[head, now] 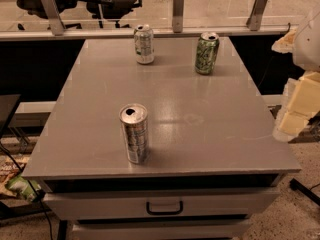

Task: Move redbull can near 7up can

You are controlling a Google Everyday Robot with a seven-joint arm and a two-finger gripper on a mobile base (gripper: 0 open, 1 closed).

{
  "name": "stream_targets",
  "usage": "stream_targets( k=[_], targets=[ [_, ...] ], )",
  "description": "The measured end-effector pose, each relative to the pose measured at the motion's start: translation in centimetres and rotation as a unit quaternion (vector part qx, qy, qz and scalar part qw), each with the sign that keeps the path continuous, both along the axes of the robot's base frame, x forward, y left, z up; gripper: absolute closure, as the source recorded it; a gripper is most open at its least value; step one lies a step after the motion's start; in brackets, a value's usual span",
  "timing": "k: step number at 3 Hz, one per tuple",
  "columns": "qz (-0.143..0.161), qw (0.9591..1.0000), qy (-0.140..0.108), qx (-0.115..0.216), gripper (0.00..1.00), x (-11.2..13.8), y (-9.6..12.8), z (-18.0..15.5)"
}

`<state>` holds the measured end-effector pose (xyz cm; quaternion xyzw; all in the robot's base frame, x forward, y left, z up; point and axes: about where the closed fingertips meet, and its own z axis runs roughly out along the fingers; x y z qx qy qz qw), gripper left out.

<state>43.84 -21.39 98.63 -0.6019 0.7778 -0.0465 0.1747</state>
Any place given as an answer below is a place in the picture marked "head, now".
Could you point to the left metal glass bracket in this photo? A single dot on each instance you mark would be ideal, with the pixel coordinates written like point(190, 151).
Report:
point(55, 22)

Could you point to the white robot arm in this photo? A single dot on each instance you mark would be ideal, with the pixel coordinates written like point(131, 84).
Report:
point(305, 53)

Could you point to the middle metal glass bracket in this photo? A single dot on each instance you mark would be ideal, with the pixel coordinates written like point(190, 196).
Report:
point(177, 17)

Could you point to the white 7up can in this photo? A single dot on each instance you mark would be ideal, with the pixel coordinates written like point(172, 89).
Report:
point(143, 44)

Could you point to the silver redbull can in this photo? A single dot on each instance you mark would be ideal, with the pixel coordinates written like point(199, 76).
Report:
point(134, 123)

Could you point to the green soda can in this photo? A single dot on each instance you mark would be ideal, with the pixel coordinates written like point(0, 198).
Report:
point(206, 52)

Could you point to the black office chair right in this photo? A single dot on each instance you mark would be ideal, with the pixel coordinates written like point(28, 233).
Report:
point(111, 10)

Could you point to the green snack bag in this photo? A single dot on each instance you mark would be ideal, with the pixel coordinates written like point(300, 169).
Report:
point(28, 190)

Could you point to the grey upper drawer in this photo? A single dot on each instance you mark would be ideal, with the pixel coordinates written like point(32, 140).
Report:
point(132, 204)

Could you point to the grey drawer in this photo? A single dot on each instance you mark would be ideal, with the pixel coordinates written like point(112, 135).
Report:
point(162, 230)
point(132, 204)

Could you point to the black floor stand leg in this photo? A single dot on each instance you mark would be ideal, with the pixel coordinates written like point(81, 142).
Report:
point(297, 186)

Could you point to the grey lower drawer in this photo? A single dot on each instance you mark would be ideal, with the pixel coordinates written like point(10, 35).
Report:
point(162, 230)

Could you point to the black drawer handle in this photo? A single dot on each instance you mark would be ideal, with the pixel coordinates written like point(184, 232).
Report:
point(161, 209)

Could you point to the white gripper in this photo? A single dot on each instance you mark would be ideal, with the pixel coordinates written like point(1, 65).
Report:
point(308, 47)

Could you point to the black side table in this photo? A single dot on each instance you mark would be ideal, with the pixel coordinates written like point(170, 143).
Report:
point(8, 106)

